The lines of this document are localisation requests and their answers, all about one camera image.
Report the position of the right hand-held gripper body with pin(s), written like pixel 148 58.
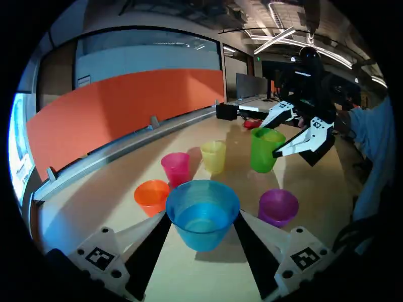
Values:
pixel 311 88

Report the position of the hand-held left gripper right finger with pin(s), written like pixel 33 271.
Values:
pixel 292 248

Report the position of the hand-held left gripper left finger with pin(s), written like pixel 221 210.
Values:
pixel 104 242

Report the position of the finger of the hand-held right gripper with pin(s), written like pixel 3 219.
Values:
pixel 314 135
pixel 281 110

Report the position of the green plastic cup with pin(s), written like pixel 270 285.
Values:
pixel 263 154

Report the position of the blue plastic cup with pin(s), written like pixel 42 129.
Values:
pixel 201 220

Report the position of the person's right forearm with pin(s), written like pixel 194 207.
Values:
pixel 373 125

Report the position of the small red object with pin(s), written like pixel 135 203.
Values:
pixel 252 123

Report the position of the grey desk screen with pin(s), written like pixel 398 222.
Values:
pixel 251 86

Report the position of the purple plastic cup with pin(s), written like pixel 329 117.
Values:
pixel 277 207

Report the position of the black box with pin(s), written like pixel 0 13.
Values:
pixel 226 111

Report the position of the orange plastic cup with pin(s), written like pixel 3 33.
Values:
pixel 151 198

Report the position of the person's body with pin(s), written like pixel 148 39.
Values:
pixel 374 192

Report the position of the yellow plastic cup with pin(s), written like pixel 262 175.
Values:
pixel 214 159

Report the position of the pink plastic cup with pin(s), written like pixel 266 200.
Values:
pixel 176 170

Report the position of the red desk screen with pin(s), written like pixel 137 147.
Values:
pixel 110 113

